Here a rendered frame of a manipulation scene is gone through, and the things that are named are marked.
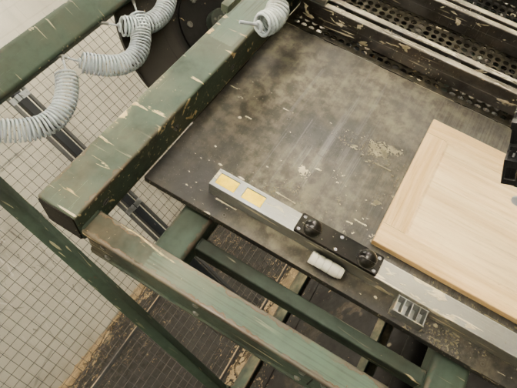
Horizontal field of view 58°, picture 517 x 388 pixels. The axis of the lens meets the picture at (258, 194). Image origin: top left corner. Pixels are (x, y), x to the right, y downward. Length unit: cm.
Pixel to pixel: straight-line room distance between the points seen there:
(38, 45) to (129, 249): 71
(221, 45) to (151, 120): 31
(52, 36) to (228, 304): 94
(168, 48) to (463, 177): 105
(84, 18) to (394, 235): 108
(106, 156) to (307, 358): 58
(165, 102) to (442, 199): 71
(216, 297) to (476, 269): 59
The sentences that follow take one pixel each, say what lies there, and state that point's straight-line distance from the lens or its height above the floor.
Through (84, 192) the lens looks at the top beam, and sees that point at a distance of 101.
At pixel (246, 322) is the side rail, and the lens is 92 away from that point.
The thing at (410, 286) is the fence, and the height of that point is 127.
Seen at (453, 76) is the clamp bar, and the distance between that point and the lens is 148.
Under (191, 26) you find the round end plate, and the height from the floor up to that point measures 191.
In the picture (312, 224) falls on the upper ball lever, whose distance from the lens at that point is 90.
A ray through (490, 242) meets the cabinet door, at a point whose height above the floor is 115.
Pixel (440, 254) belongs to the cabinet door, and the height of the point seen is 122.
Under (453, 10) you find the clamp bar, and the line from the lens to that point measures 168.
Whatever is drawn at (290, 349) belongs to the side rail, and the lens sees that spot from 92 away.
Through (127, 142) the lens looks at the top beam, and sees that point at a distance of 106.
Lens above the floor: 196
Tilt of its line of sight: 22 degrees down
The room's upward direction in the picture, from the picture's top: 42 degrees counter-clockwise
